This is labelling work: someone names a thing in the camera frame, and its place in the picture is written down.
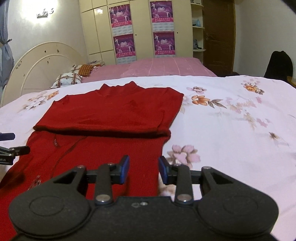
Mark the black chair with jacket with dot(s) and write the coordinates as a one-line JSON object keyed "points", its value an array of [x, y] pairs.
{"points": [[280, 66]]}

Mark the cream wardrobe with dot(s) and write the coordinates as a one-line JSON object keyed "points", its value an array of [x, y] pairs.
{"points": [[98, 34]]}

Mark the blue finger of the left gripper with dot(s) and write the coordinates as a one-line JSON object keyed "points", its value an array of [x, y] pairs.
{"points": [[14, 151], [7, 136]]}

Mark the grey curtain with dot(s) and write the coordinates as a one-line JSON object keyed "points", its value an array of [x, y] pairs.
{"points": [[7, 60]]}

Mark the wall lamp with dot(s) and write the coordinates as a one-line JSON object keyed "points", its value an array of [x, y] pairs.
{"points": [[44, 13]]}

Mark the red knit sweater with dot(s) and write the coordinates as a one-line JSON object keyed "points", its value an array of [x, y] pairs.
{"points": [[92, 129]]}

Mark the upper left purple poster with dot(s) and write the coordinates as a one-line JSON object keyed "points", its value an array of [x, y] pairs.
{"points": [[121, 20]]}

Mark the lower right purple poster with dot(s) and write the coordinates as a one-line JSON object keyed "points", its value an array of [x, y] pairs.
{"points": [[164, 43]]}

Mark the cream corner shelf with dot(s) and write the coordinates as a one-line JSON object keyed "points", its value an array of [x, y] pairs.
{"points": [[197, 9]]}

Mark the upper right purple poster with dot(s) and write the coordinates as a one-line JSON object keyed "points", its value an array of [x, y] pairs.
{"points": [[162, 16]]}

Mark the pink checked bedsheet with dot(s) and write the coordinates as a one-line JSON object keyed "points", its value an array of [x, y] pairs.
{"points": [[163, 66]]}

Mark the cream round headboard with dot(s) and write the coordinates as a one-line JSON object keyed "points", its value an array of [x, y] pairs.
{"points": [[38, 69]]}

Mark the lower left purple poster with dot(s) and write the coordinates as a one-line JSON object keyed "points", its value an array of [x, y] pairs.
{"points": [[124, 49]]}

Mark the purple poster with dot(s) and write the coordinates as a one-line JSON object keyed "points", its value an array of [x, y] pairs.
{"points": [[162, 16], [124, 49], [121, 20], [164, 43]]}

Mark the white patterned pillow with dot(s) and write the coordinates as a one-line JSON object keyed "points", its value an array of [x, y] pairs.
{"points": [[67, 79]]}

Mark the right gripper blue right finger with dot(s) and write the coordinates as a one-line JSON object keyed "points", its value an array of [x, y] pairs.
{"points": [[180, 176]]}

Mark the white floral duvet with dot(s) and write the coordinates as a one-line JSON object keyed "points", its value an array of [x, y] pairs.
{"points": [[237, 136]]}

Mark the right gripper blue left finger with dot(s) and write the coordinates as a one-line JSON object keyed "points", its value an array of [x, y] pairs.
{"points": [[107, 175]]}

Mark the orange striped pillow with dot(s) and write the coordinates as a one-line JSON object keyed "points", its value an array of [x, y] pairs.
{"points": [[85, 70]]}

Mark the brown wooden door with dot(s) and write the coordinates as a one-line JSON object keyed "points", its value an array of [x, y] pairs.
{"points": [[219, 36]]}

